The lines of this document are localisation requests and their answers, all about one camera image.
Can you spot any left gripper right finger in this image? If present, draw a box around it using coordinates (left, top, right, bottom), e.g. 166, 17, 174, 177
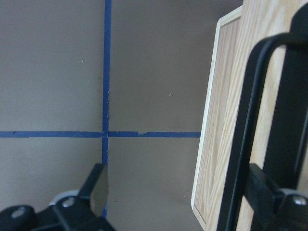
244, 164, 288, 217

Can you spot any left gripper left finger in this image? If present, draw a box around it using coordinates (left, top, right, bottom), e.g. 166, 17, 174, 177
77, 163, 108, 217

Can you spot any wooden drawer black handle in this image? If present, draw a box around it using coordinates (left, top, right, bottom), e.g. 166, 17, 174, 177
206, 0, 308, 231

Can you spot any wooden drawer cabinet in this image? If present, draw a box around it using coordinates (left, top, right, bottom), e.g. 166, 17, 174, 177
191, 7, 243, 231

